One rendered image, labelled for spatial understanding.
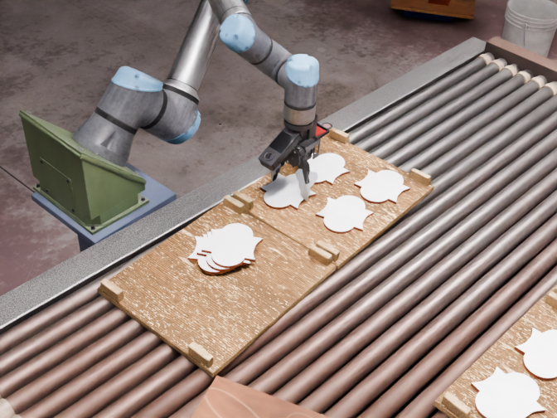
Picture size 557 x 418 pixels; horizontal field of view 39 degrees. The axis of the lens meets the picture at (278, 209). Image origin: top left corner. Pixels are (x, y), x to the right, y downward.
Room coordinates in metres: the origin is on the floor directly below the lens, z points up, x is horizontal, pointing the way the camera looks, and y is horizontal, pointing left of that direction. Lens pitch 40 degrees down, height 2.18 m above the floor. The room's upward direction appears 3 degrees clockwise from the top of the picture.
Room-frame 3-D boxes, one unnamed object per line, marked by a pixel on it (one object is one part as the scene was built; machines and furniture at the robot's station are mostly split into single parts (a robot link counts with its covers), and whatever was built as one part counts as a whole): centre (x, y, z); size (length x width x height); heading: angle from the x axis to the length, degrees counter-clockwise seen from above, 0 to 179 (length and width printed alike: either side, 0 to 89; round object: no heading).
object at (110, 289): (1.16, 0.35, 0.95); 0.06 x 0.02 x 0.03; 52
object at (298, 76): (1.57, -0.04, 1.25); 0.09 x 0.08 x 0.11; 34
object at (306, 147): (1.56, -0.04, 1.09); 0.09 x 0.08 x 0.12; 141
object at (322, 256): (1.30, -0.10, 0.95); 0.06 x 0.02 x 0.03; 52
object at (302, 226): (1.55, -0.14, 0.93); 0.41 x 0.35 x 0.02; 141
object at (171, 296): (1.23, 0.13, 0.93); 0.41 x 0.35 x 0.02; 142
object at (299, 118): (1.56, -0.04, 1.17); 0.08 x 0.08 x 0.05
